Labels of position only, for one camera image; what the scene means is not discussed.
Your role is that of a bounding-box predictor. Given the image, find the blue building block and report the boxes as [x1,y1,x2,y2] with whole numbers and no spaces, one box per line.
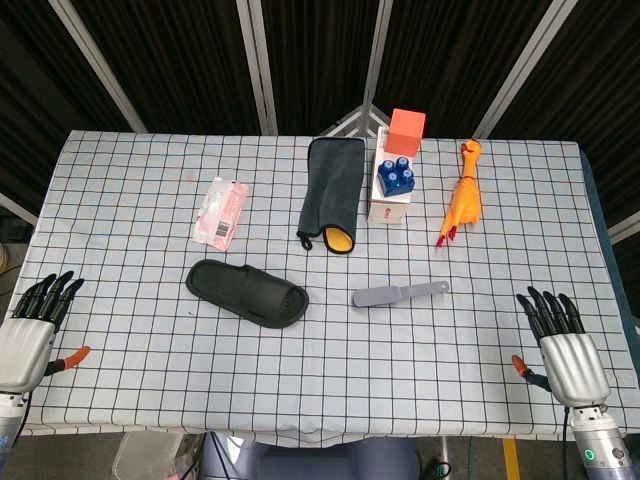
[377,155,418,199]

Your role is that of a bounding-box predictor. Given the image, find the white cardboard box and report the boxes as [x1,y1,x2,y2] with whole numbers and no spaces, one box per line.
[366,125,421,227]

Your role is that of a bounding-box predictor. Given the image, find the black folding screen white frames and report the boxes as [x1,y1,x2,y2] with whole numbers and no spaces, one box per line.
[0,0,640,241]

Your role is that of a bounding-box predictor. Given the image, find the pink plastic package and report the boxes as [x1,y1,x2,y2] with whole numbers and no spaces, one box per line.
[191,175,250,251]

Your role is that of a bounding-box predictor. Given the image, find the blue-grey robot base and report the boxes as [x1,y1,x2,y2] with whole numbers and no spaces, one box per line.
[199,432,419,480]

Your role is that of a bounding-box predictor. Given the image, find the dark grey towel yellow lining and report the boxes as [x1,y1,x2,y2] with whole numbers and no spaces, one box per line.
[295,136,367,255]

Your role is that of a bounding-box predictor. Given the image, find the black slipper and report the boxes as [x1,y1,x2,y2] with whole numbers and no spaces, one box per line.
[185,258,310,330]

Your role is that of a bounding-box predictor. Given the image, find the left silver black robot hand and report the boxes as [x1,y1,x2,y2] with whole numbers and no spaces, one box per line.
[0,271,93,396]

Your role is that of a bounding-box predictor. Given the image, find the white checkered tablecloth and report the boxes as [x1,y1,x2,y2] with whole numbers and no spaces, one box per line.
[0,130,640,449]

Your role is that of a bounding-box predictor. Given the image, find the white metal screen foot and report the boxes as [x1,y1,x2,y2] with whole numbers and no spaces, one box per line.
[332,102,392,139]

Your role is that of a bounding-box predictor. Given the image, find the orange cube box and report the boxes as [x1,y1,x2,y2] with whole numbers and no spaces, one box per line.
[384,108,428,159]

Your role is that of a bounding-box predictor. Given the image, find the yellow rubber chicken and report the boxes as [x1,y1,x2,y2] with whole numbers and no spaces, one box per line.
[435,138,484,249]

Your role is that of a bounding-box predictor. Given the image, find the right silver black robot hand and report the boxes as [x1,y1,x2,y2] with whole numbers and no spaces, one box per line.
[510,285,612,409]

